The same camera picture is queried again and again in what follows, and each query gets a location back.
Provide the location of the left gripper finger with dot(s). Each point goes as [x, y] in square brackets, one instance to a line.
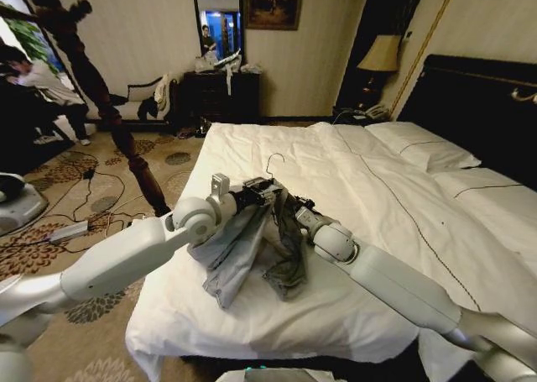
[262, 183]
[265, 199]

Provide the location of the dark olive grey garment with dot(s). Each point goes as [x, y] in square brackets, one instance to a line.
[291, 252]

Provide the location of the light grey garment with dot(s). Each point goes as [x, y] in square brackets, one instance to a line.
[235, 256]

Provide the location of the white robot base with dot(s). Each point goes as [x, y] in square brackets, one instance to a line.
[19, 203]

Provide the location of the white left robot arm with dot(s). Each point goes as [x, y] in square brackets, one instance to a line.
[126, 252]

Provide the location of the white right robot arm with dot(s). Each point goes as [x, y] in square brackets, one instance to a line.
[394, 281]

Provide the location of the bed with white duvet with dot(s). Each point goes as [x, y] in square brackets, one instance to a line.
[335, 231]

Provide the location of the clothes pile on chaise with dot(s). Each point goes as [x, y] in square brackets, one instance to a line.
[157, 98]

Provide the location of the dark wooden dresser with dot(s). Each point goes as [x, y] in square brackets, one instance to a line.
[222, 96]

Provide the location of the white desk telephone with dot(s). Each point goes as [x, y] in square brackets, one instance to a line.
[375, 111]

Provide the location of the white items on dresser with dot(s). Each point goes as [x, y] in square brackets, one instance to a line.
[224, 65]

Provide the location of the white pillow with dark piping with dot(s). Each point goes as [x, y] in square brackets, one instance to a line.
[423, 144]

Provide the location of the white chaise sofa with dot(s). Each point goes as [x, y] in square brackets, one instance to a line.
[142, 100]

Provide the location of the table lamp with cream shade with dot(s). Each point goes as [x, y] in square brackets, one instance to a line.
[377, 63]

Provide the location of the dark wooden coat stand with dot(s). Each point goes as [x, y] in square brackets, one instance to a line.
[109, 105]

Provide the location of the tall dark framed mirror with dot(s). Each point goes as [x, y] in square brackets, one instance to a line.
[219, 21]

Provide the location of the grey power strip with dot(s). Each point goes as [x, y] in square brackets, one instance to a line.
[69, 233]

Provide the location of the framed landscape painting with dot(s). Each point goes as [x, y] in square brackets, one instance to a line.
[272, 2]

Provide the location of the dark wooden headboard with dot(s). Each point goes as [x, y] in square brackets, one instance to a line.
[474, 105]

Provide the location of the person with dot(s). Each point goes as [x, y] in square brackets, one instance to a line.
[42, 92]

